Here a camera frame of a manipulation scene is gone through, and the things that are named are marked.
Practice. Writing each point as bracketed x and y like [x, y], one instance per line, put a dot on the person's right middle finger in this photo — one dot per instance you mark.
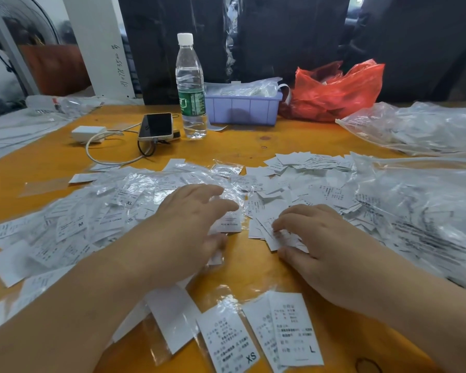
[306, 208]

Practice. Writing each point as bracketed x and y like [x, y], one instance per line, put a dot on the person's right forearm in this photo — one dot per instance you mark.
[427, 318]

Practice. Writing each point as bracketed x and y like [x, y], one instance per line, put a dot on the crumpled clear plastic bag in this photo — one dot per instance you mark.
[66, 104]

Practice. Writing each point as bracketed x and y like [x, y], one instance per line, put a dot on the brown box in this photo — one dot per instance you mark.
[56, 69]

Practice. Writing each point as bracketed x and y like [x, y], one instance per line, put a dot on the clear water bottle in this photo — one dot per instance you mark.
[190, 85]

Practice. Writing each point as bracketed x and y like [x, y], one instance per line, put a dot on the single bagged white label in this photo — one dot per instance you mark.
[230, 222]

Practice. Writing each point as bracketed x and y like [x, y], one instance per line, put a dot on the smartphone with black screen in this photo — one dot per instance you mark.
[155, 126]

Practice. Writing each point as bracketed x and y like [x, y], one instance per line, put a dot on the pile of loose paper labels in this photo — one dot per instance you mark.
[306, 182]

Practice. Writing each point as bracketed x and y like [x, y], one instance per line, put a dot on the person's right hand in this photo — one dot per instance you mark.
[330, 260]

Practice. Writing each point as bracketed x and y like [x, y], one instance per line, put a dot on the red plastic bag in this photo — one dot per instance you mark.
[334, 93]

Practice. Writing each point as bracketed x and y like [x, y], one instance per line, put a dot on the blank white bagged tag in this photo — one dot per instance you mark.
[174, 318]

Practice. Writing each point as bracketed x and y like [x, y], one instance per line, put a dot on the purple plastic basket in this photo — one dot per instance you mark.
[240, 109]

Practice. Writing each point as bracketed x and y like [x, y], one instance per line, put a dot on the white printed tag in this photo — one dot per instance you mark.
[261, 330]

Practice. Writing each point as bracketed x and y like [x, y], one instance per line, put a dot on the grey sheet stack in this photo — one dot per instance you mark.
[19, 132]

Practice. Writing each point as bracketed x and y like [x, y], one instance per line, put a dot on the person's left hand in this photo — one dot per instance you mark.
[178, 236]

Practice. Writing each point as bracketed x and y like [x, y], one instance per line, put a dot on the bagged size tag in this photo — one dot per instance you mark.
[229, 341]

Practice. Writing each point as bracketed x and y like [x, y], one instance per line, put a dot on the large clear plastic bag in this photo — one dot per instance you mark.
[415, 128]

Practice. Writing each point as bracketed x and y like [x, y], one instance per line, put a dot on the empty clear plastic sleeve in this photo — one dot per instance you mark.
[42, 187]

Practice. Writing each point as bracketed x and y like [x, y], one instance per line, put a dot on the clear bags in basket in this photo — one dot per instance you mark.
[242, 88]

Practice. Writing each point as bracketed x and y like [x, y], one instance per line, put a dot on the person's left thumb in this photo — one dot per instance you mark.
[216, 245]

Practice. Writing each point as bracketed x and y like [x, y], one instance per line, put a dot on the person's left middle finger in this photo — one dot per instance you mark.
[205, 190]

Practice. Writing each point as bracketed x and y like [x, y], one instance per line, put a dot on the white board panel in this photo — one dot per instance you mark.
[101, 46]

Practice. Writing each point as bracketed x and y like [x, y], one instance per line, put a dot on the black plastic sheet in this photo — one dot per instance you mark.
[295, 31]

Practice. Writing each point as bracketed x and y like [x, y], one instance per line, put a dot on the clear bag full of labels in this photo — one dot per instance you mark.
[423, 213]

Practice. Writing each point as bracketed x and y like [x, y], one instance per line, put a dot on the small white label stack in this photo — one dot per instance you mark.
[273, 238]

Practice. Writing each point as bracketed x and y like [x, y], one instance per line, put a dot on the white size tag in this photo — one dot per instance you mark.
[295, 330]

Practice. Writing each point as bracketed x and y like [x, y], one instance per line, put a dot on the white charger adapter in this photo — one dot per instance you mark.
[87, 133]

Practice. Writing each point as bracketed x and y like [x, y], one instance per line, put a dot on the person's left forearm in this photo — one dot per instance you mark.
[70, 306]

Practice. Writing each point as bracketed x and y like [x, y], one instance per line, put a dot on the person's right thumb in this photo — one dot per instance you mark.
[291, 257]

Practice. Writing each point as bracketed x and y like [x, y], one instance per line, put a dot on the pile of bagged labels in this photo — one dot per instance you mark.
[81, 217]

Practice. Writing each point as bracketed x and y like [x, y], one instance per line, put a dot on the black standing fan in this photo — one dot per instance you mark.
[15, 23]

